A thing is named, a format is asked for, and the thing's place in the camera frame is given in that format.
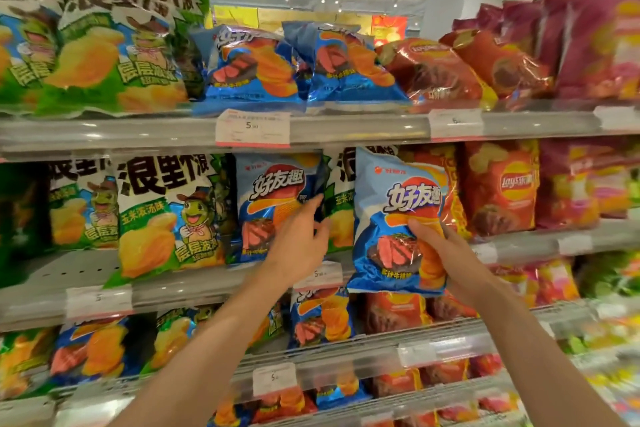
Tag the person's left hand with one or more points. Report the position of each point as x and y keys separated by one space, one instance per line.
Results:
x=292 y=249

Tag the person's right hand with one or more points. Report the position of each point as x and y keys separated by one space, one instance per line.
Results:
x=462 y=266

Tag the person's left thumb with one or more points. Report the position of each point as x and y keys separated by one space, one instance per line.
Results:
x=322 y=230

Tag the person's right thumb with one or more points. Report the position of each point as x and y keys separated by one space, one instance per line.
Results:
x=425 y=230

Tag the blue chip bag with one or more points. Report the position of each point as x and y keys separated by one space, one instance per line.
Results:
x=350 y=66
x=390 y=211
x=340 y=391
x=320 y=316
x=250 y=71
x=95 y=349
x=272 y=186

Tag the person's right forearm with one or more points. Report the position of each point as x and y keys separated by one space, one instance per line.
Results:
x=535 y=366

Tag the person's left forearm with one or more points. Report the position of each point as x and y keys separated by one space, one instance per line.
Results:
x=200 y=366

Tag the white price tag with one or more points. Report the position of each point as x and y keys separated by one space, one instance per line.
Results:
x=252 y=127
x=99 y=302
x=616 y=117
x=456 y=124
x=575 y=244
x=485 y=253
x=325 y=277
x=274 y=379
x=417 y=354

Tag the orange chip bag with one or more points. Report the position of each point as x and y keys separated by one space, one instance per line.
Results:
x=455 y=191

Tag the red chip bag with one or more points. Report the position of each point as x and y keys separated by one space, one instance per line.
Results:
x=397 y=381
x=395 y=311
x=450 y=309
x=445 y=371
x=502 y=186
x=435 y=74
x=505 y=66
x=280 y=404

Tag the pink yellow chip bag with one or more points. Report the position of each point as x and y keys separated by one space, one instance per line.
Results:
x=545 y=281

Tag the light green chip bag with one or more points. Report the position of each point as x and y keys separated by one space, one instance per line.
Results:
x=610 y=274

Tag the red poster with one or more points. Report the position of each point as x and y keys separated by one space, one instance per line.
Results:
x=389 y=29

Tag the yellow hanging sign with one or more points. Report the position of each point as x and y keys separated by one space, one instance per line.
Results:
x=280 y=17

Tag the row of magenta chip packets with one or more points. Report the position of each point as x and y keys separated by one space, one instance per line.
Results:
x=590 y=41

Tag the dark green chip bag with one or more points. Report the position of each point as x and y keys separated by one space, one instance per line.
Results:
x=22 y=221

